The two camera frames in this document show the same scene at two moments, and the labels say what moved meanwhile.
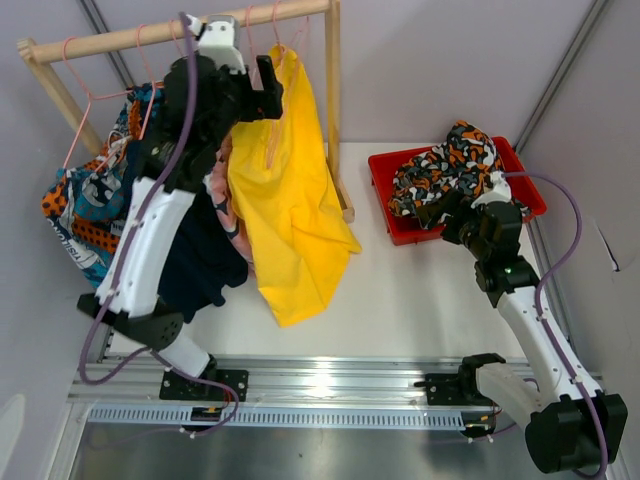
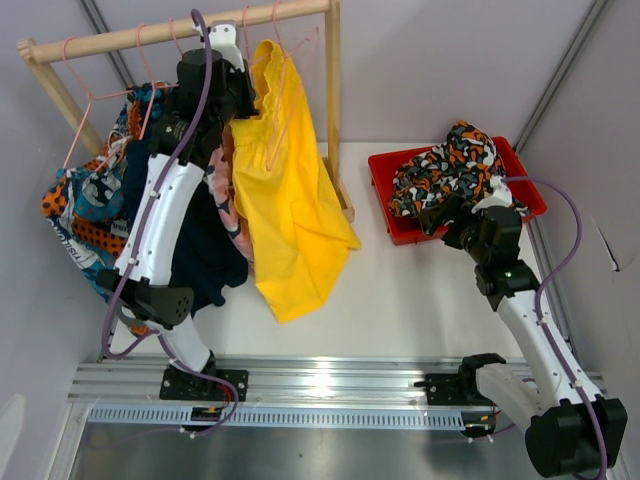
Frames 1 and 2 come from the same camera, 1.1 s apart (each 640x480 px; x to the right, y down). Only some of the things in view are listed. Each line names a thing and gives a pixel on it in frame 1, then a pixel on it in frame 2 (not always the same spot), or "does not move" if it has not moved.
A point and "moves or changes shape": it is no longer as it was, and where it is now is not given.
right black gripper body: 458,206 does not move
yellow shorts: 293,219 does not move
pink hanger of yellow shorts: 276,13 moves or changes shape
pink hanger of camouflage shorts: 275,25 to 286,53
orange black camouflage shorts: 465,162 does not move
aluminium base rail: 292,392 does not move
